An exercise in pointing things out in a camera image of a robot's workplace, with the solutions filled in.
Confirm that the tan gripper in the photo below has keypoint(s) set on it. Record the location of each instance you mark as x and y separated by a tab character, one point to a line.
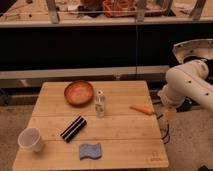
170	114

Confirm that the black striped eraser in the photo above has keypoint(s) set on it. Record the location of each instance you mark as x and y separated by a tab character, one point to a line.
73	129

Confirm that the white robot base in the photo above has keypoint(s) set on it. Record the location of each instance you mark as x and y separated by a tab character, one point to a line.
202	48

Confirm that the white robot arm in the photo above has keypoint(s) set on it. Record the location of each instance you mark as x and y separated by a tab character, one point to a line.
186	80

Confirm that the orange carrot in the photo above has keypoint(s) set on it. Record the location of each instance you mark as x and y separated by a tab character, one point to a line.
142	109

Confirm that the clear glass bottle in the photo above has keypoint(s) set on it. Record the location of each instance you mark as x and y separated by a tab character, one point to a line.
100	103

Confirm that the blue sponge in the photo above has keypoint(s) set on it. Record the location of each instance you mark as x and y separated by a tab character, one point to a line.
91	151

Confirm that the orange wooden bowl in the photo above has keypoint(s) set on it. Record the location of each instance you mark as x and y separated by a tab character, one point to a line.
79	93

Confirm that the wooden folding table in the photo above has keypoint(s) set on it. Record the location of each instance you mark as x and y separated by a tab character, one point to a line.
129	139

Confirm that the orange crate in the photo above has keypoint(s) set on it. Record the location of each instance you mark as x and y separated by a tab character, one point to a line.
118	8

